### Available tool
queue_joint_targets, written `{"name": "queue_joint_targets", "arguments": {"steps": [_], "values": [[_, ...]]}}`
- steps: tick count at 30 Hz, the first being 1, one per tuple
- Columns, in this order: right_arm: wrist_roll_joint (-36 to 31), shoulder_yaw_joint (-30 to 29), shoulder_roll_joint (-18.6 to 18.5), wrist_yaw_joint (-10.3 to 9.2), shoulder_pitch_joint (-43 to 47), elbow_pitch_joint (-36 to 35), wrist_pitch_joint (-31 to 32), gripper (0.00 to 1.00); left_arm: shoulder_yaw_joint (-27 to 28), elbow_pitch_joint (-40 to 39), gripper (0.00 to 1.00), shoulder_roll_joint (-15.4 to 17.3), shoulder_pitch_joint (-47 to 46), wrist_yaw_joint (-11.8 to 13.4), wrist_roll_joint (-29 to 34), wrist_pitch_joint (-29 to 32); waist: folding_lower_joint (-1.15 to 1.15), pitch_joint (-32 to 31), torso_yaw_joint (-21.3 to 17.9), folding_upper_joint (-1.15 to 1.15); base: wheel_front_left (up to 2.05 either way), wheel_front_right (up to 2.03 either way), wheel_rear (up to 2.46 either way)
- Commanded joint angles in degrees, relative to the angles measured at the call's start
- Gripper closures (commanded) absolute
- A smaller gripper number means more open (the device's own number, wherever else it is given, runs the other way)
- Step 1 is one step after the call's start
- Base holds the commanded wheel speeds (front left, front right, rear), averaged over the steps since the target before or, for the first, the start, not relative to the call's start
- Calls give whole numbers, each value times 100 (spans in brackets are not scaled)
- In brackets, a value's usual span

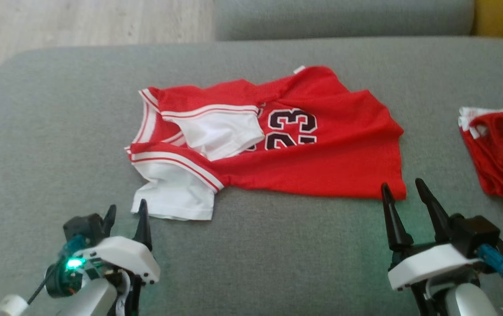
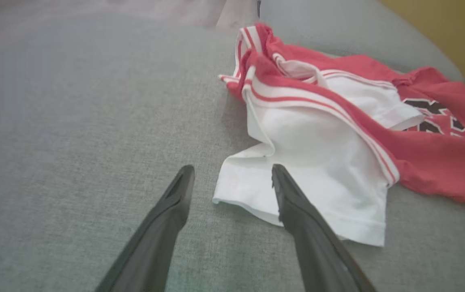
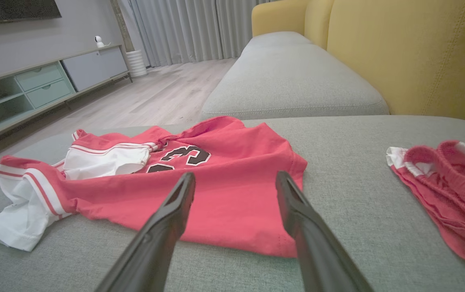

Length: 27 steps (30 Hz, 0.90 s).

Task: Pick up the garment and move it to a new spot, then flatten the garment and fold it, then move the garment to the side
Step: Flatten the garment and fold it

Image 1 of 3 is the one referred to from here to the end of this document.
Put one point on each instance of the red jersey with number 23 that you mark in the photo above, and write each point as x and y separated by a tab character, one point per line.
321	166

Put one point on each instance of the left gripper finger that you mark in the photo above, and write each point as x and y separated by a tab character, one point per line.
143	228
109	219

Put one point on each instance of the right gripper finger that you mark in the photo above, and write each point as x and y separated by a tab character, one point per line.
395	228
437	217

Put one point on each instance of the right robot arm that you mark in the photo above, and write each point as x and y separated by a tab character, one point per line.
466	303

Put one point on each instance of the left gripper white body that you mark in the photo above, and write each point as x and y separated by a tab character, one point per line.
124	256

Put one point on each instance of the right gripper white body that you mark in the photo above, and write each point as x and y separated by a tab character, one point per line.
431	265

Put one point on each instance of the grey sofa back cushion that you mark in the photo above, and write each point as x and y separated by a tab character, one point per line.
343	17

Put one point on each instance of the large grey sofa seat cushion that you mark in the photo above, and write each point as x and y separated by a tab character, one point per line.
251	263

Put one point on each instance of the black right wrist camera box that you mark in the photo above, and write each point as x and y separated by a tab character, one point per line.
475	232

